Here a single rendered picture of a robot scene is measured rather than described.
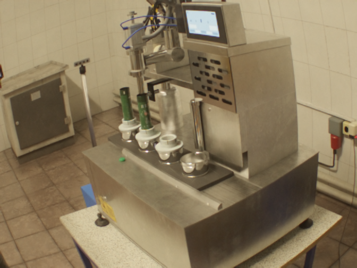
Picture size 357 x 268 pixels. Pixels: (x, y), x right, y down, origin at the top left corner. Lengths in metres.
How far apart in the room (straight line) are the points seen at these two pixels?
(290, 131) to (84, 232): 0.77
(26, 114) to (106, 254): 2.89
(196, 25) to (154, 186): 0.41
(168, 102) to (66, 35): 3.49
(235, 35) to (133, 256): 0.73
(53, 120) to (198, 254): 3.31
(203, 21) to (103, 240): 0.78
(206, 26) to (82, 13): 3.92
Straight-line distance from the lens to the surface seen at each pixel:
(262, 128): 1.11
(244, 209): 1.07
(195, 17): 1.07
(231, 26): 1.00
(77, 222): 1.58
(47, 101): 4.15
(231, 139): 1.10
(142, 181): 1.19
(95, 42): 5.00
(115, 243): 1.42
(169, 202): 1.08
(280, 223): 1.22
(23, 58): 4.71
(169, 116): 1.47
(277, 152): 1.18
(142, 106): 1.29
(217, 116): 1.12
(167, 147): 1.22
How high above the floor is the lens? 1.56
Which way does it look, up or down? 21 degrees down
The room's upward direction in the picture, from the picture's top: 8 degrees counter-clockwise
